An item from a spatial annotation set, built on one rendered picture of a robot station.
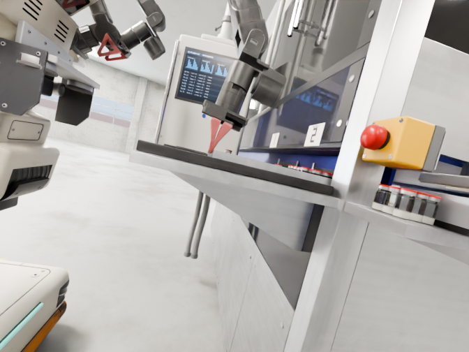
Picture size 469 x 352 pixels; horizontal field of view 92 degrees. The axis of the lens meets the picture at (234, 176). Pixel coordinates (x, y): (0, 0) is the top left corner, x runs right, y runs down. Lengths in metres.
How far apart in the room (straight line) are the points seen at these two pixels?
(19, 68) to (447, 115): 0.92
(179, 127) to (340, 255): 1.17
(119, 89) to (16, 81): 10.25
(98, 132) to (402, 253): 10.72
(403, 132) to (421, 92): 0.17
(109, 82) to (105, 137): 2.19
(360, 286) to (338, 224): 0.14
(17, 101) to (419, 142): 0.81
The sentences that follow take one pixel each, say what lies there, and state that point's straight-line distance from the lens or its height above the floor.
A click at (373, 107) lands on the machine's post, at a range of 0.51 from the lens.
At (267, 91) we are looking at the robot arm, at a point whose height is 1.07.
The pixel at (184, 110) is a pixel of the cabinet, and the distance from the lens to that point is 1.45.
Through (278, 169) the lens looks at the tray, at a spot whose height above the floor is 0.91.
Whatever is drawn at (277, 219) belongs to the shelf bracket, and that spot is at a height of 0.79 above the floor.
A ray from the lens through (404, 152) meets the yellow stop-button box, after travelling 0.42.
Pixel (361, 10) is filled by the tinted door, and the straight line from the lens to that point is 0.74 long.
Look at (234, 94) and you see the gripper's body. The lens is 0.51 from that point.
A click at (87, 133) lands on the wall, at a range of 10.94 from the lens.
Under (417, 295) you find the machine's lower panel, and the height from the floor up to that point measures 0.72.
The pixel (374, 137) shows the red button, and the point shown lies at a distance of 0.41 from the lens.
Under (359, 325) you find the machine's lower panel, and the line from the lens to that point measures 0.62.
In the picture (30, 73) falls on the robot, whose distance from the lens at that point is 0.74.
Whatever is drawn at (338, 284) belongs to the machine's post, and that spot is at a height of 0.71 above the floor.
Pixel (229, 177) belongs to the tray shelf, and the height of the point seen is 0.87.
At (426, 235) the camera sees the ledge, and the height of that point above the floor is 0.87.
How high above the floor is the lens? 0.91
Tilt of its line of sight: 4 degrees down
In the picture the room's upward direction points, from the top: 14 degrees clockwise
